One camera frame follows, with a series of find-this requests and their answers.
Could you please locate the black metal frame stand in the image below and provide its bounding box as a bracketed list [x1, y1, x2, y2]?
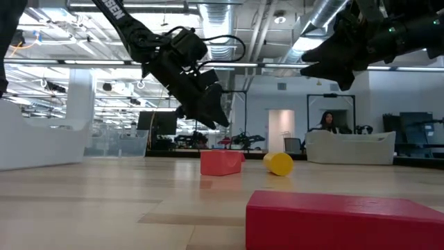
[306, 92, 357, 135]

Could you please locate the orange bridge block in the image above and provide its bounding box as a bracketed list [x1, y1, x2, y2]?
[200, 149, 246, 177]

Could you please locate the white ceiling light strip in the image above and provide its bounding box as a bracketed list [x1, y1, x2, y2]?
[3, 58, 309, 69]

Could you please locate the clear plastic bin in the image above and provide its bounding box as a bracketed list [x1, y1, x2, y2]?
[84, 126, 150, 158]

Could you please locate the dark shelving unit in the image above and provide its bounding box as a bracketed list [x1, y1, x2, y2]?
[382, 111, 444, 158]

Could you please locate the red rectangular block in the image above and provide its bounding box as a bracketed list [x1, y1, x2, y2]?
[245, 190, 444, 250]

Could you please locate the grey office chair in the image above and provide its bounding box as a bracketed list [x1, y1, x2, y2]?
[283, 137, 302, 155]

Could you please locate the white plastic bin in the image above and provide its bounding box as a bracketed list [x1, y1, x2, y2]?
[0, 99, 92, 172]

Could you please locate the yellow cylinder block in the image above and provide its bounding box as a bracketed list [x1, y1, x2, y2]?
[262, 151, 295, 177]

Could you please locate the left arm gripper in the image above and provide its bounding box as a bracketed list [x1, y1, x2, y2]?
[142, 29, 230, 131]

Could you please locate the light grey plastic bin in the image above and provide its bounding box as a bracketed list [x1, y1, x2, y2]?
[305, 130, 397, 166]

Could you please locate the black computer monitor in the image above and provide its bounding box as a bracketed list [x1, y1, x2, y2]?
[137, 110, 178, 136]

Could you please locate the person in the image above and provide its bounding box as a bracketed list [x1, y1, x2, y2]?
[314, 110, 343, 135]

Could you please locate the silver ventilation duct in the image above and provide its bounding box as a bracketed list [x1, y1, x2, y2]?
[199, 0, 239, 60]
[282, 0, 350, 65]

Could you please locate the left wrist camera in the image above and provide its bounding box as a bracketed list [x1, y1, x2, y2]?
[199, 68, 220, 90]

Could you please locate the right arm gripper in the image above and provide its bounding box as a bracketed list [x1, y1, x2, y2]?
[299, 6, 409, 92]

